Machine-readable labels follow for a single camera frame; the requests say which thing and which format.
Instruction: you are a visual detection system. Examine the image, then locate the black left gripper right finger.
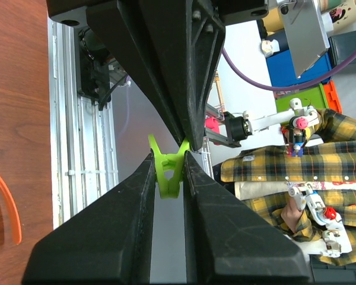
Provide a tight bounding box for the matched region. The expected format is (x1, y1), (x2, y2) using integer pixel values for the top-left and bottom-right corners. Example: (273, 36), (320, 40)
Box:
(183, 151), (311, 284)

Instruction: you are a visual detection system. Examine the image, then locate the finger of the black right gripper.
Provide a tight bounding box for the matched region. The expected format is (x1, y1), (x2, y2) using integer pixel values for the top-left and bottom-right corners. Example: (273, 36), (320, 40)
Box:
(86, 1), (184, 144)
(139, 0), (225, 151)

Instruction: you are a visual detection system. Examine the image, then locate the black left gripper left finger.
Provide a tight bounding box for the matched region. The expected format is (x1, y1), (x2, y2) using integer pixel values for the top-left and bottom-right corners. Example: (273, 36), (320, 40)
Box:
(22, 153), (155, 284)

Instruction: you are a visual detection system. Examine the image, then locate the green clothespin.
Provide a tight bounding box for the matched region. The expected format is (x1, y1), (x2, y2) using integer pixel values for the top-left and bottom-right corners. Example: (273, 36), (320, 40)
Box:
(148, 134), (190, 199)

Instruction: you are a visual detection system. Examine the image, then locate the orange plastic hanger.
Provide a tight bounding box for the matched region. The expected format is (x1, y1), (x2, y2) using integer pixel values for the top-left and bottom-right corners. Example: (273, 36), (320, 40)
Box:
(0, 175), (23, 245)

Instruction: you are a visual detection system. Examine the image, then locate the blue recycling bin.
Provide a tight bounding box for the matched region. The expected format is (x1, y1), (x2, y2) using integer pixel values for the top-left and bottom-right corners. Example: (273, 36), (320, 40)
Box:
(265, 49), (333, 88)

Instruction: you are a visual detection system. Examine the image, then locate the person in yellow plaid shirt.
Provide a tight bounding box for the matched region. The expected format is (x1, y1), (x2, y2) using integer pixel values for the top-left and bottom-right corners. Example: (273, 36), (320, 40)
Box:
(213, 109), (356, 266)

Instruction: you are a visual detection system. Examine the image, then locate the dark green trash bin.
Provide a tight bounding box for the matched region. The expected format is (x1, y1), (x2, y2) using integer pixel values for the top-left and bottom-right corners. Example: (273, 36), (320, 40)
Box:
(328, 31), (356, 74)

